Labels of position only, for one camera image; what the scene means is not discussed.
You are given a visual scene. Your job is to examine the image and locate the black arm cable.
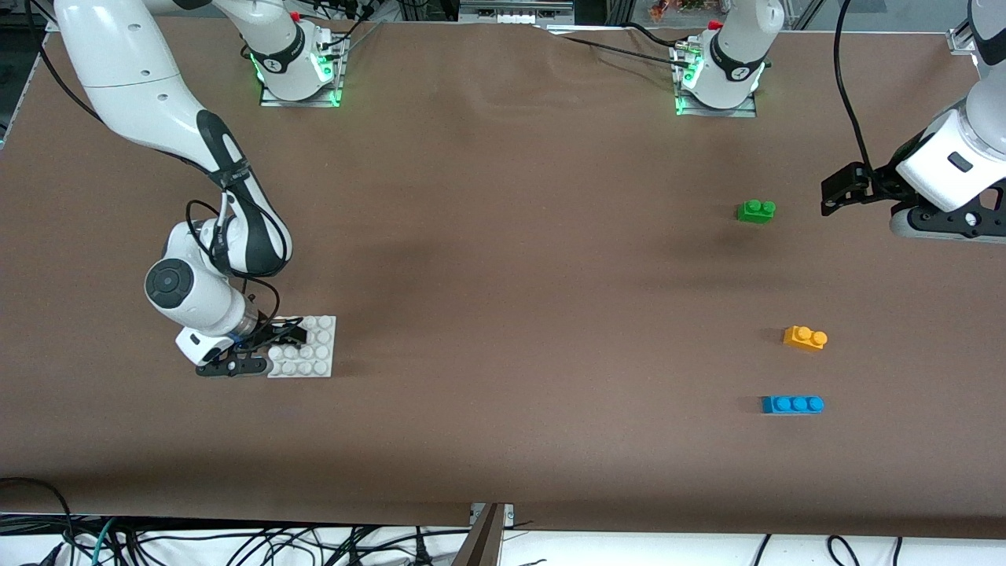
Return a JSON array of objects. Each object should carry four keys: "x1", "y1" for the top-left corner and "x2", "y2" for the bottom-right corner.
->
[
  {"x1": 832, "y1": 0, "x2": 873, "y2": 175},
  {"x1": 28, "y1": 0, "x2": 282, "y2": 339}
]

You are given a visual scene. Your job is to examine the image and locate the metal table edge bracket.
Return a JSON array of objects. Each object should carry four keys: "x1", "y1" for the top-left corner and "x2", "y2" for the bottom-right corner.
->
[{"x1": 451, "y1": 502, "x2": 516, "y2": 566}]

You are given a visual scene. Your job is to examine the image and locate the blue three-stud block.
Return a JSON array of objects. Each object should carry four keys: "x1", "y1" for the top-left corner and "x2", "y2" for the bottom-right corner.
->
[{"x1": 761, "y1": 395, "x2": 825, "y2": 416}]

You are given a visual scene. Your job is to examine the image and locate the black looped cable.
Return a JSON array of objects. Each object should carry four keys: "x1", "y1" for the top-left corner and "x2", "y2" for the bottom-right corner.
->
[{"x1": 0, "y1": 476, "x2": 77, "y2": 566}]

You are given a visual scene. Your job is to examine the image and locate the black cables at arm base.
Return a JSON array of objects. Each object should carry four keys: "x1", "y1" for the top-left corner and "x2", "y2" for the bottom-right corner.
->
[{"x1": 310, "y1": 0, "x2": 384, "y2": 54}]

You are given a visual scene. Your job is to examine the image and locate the yellow two-stud block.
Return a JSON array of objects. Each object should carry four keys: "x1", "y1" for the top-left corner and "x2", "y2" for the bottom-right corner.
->
[{"x1": 783, "y1": 325, "x2": 828, "y2": 351}]

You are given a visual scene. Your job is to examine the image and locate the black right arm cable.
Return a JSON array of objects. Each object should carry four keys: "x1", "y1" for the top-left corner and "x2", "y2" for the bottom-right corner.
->
[{"x1": 28, "y1": 0, "x2": 282, "y2": 339}]

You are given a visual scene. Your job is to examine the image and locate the brown table cover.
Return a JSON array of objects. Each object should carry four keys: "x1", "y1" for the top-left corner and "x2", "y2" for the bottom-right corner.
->
[{"x1": 0, "y1": 16, "x2": 1006, "y2": 540}]

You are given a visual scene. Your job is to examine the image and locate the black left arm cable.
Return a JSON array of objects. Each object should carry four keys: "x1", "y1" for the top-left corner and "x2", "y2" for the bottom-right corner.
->
[{"x1": 832, "y1": 0, "x2": 873, "y2": 175}]

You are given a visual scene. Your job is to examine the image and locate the tangled black cables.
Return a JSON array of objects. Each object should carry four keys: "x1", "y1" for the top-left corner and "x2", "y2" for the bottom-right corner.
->
[{"x1": 110, "y1": 522, "x2": 472, "y2": 566}]

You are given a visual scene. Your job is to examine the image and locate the teal cable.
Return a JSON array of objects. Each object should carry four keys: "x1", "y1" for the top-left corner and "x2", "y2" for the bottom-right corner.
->
[{"x1": 88, "y1": 516, "x2": 120, "y2": 566}]

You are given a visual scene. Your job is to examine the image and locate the aluminium frame rail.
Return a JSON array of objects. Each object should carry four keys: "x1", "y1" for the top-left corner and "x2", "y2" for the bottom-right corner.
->
[{"x1": 457, "y1": 0, "x2": 577, "y2": 25}]

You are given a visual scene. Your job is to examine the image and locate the white studded base plate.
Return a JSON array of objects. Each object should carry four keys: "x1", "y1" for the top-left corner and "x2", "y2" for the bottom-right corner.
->
[{"x1": 266, "y1": 315, "x2": 338, "y2": 379}]

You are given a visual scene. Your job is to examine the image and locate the black cable across cover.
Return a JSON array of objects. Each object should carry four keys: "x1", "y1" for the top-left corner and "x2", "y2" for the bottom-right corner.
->
[{"x1": 549, "y1": 22, "x2": 694, "y2": 70}]

